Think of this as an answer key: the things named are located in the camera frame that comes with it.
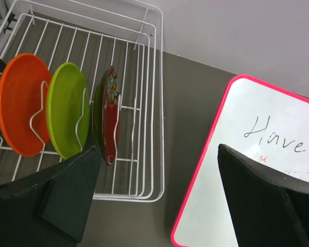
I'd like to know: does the orange plate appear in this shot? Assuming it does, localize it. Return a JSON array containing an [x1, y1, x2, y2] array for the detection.
[[0, 53, 52, 156]]

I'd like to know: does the red floral plate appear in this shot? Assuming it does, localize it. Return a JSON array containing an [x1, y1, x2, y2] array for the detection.
[[92, 66, 121, 165]]

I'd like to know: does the pink framed whiteboard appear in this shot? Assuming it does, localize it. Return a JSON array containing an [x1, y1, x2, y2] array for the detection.
[[170, 74, 309, 247]]

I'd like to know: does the lime green plate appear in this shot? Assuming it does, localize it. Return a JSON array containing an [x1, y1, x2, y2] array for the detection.
[[46, 62, 90, 160]]

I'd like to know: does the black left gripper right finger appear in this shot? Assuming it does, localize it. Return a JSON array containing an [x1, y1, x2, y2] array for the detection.
[[217, 144, 309, 246]]

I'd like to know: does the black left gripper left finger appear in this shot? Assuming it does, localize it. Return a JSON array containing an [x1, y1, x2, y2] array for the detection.
[[0, 146, 101, 246]]

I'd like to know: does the white wire dish rack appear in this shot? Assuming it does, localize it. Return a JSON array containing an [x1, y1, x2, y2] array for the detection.
[[0, 1, 165, 202]]

